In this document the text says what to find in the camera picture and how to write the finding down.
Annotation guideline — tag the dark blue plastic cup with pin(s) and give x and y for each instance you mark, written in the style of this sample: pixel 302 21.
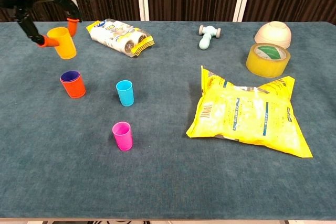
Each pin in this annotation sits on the dark blue plastic cup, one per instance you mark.
pixel 69 76

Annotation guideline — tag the pink plastic cup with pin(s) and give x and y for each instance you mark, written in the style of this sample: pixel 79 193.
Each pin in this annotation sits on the pink plastic cup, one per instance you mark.
pixel 123 137

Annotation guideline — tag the teal felt table cloth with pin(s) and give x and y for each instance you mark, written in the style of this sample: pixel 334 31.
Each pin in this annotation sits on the teal felt table cloth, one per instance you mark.
pixel 168 182

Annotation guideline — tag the light blue toy hammer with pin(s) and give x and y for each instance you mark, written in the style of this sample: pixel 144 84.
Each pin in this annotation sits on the light blue toy hammer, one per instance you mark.
pixel 207 37

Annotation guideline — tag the clear packing tape roll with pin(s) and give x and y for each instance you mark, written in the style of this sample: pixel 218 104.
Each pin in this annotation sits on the clear packing tape roll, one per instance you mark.
pixel 265 64

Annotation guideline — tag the orange plastic cup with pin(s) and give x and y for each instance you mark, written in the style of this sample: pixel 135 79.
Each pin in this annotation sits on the orange plastic cup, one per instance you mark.
pixel 74 89

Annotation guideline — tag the beige upturned bowl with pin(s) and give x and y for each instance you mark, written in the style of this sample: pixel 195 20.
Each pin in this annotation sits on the beige upturned bowl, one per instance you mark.
pixel 273 35

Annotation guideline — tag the light blue plastic cup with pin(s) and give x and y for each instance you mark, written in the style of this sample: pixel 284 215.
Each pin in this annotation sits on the light blue plastic cup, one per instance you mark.
pixel 125 95

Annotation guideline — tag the yellow plastic cup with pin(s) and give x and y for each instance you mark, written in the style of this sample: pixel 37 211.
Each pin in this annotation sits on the yellow plastic cup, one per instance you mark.
pixel 64 44

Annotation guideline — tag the white yellow cookie package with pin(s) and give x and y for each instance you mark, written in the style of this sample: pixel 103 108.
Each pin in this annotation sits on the white yellow cookie package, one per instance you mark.
pixel 120 37

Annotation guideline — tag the yellow snack bag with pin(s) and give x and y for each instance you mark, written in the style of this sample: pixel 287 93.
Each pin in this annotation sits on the yellow snack bag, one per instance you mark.
pixel 246 113

